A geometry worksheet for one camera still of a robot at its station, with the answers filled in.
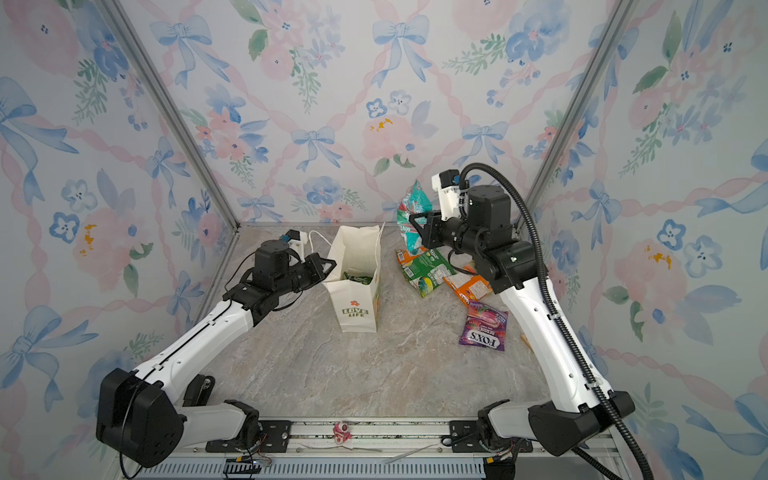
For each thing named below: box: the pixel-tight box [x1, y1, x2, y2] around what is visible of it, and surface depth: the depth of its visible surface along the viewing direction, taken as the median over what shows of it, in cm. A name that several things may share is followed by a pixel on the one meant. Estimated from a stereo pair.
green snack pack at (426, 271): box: [401, 248, 457, 298], surface depth 105 cm
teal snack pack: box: [397, 180, 433, 256], surface depth 63 cm
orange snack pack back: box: [395, 249, 421, 265], surface depth 109 cm
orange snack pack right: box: [442, 274, 493, 307], surface depth 102 cm
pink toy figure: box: [333, 422, 353, 445], surface depth 73 cm
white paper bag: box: [322, 222, 385, 333], surface depth 85 cm
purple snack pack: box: [459, 301, 509, 351], surface depth 92 cm
